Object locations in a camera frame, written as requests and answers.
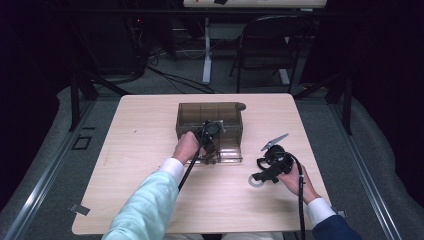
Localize person's left hand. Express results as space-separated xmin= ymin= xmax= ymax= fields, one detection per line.
xmin=172 ymin=130 xmax=208 ymax=165

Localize white desk leg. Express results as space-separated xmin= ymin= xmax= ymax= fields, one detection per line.
xmin=202 ymin=17 xmax=213 ymax=85

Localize clear spiral hair tie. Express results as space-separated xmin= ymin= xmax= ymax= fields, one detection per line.
xmin=247 ymin=175 xmax=266 ymax=189

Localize black floor cables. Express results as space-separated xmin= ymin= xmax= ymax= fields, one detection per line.
xmin=146 ymin=64 xmax=216 ymax=95

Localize metal floor rail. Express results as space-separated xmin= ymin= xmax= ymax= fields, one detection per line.
xmin=328 ymin=99 xmax=403 ymax=240
xmin=3 ymin=99 xmax=98 ymax=240

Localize black crossbar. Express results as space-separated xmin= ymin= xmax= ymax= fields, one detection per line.
xmin=59 ymin=7 xmax=368 ymax=18

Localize black folding chair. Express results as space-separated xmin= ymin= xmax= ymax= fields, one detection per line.
xmin=229 ymin=14 xmax=314 ymax=94

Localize person's right hand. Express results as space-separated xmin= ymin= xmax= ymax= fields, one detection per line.
xmin=276 ymin=161 xmax=323 ymax=205

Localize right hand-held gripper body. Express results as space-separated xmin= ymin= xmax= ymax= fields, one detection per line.
xmin=260 ymin=133 xmax=296 ymax=176

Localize black metal stand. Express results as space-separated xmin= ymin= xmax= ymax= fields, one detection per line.
xmin=293 ymin=71 xmax=354 ymax=136
xmin=68 ymin=71 xmax=131 ymax=132

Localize white desk foot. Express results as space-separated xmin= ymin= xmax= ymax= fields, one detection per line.
xmin=278 ymin=68 xmax=291 ymax=86

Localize brown translucent drawer box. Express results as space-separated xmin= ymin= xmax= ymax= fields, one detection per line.
xmin=175 ymin=101 xmax=248 ymax=165

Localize left hand-held gripper black cable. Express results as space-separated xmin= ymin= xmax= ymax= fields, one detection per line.
xmin=177 ymin=119 xmax=212 ymax=193

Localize right hand-held gripper black cable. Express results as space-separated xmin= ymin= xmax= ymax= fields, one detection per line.
xmin=283 ymin=151 xmax=307 ymax=240

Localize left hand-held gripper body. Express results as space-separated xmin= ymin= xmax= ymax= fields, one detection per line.
xmin=194 ymin=119 xmax=227 ymax=156

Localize dark equipment cabinet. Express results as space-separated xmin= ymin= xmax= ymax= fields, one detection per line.
xmin=79 ymin=0 xmax=148 ymax=75

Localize hand-held gripper black cable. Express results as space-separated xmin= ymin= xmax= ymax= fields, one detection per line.
xmin=283 ymin=151 xmax=307 ymax=240
xmin=177 ymin=119 xmax=212 ymax=193

